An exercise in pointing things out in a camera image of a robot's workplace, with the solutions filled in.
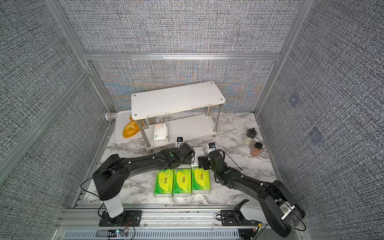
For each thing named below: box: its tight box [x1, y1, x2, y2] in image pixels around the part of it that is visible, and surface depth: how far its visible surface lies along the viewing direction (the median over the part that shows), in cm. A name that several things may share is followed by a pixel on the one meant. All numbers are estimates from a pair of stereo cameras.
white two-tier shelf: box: [131, 81, 226, 150], surface depth 87 cm
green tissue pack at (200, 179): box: [191, 166, 211, 190], surface depth 82 cm
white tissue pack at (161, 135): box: [153, 123, 169, 144], surface depth 95 cm
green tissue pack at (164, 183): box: [154, 169, 174, 198], surface depth 80 cm
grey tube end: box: [105, 112, 117, 121], surface depth 118 cm
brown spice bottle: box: [250, 142, 263, 157], surface depth 92 cm
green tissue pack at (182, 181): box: [173, 168, 192, 193], surface depth 81 cm
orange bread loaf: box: [122, 116, 141, 139], surface depth 107 cm
